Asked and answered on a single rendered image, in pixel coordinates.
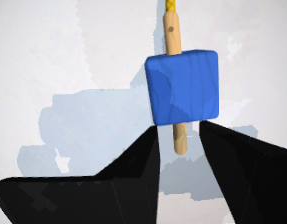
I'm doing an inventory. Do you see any light wooden stick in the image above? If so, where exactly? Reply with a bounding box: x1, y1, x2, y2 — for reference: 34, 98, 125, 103
163, 0, 187, 156

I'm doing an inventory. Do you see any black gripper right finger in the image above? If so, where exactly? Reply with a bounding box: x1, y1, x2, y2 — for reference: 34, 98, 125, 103
199, 120, 287, 224

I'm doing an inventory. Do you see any blue block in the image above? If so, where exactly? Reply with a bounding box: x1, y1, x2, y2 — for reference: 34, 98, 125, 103
144, 49, 219, 127

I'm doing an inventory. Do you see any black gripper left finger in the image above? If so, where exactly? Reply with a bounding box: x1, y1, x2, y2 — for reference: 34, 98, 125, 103
0, 125, 160, 224

